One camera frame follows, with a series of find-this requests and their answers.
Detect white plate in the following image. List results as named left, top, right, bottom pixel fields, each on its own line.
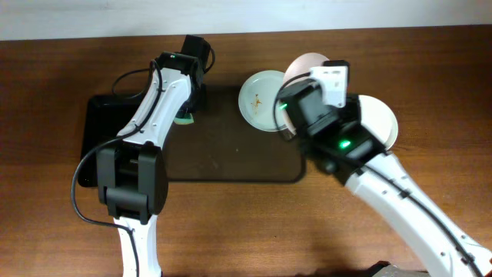
left=358, top=95, right=398, bottom=150
left=282, top=52, right=331, bottom=135

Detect pale blue plate top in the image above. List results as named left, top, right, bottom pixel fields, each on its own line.
left=238, top=70, right=287, bottom=132

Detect green scrubbing sponge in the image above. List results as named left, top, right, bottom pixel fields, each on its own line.
left=173, top=112, right=194, bottom=125

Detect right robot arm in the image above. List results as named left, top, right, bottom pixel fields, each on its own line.
left=275, top=78, right=491, bottom=276

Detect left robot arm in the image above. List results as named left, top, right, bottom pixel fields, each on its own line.
left=96, top=35, right=214, bottom=276

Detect brown plastic serving tray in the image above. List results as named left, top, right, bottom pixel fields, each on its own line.
left=163, top=85, right=306, bottom=183

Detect black rectangular tray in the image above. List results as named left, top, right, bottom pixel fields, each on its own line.
left=77, top=95, right=141, bottom=188

